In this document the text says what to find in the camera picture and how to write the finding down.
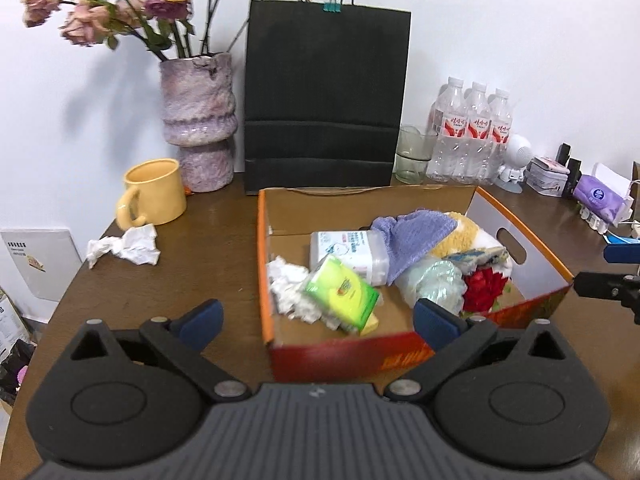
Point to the white tissue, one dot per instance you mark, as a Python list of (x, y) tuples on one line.
[(132, 250), (287, 285)]

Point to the yellow sponge block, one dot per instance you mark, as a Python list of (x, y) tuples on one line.
[(371, 324)]

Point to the red label water bottle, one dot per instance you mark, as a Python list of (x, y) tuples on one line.
[(447, 125), (476, 130), (501, 132)]

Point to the yellow mug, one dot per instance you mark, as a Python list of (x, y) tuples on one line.
[(155, 192)]

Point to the small black box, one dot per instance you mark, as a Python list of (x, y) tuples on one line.
[(564, 152), (575, 177)]

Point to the white desktop holder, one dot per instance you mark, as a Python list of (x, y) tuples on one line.
[(607, 172)]

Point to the white plastic wipes container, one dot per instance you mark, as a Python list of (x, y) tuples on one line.
[(345, 252)]

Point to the green tissue pack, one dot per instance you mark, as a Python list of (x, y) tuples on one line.
[(342, 292)]

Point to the white robot figurine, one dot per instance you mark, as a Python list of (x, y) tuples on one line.
[(517, 160)]

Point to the red artificial rose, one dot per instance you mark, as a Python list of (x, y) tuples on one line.
[(482, 285)]

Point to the purple ceramic vase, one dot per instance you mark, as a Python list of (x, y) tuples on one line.
[(200, 110)]

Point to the small white pink box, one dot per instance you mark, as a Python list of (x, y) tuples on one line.
[(547, 175)]

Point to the orange cardboard box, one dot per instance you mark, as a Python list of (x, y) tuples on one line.
[(350, 355)]

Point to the black paper bag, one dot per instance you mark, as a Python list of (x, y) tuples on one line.
[(325, 100)]

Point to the blue face mask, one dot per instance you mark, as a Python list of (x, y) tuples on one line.
[(617, 237)]

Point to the yellow white plush toy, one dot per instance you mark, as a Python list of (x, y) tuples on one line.
[(475, 232)]

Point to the clear plastic bag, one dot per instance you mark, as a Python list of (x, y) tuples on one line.
[(435, 280)]

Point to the purple tissue pack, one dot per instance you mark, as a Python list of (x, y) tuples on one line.
[(597, 195)]

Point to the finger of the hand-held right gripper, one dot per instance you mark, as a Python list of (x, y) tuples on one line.
[(600, 285), (620, 252)]

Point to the wooden chair back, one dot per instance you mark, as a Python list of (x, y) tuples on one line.
[(636, 170)]

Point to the white flat carton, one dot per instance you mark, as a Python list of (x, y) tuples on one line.
[(40, 260)]

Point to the teal binder clip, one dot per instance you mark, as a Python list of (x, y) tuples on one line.
[(331, 6)]

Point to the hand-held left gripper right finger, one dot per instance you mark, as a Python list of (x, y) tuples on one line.
[(435, 322)]

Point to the dried pink flowers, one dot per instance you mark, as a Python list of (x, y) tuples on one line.
[(85, 25)]

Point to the white printed box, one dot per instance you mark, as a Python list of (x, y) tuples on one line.
[(10, 320)]

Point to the purple cloth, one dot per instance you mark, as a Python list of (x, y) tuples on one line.
[(410, 237)]

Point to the clear drinking glass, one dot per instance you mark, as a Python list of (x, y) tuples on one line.
[(414, 155)]

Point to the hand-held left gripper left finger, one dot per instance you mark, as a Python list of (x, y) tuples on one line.
[(202, 321)]

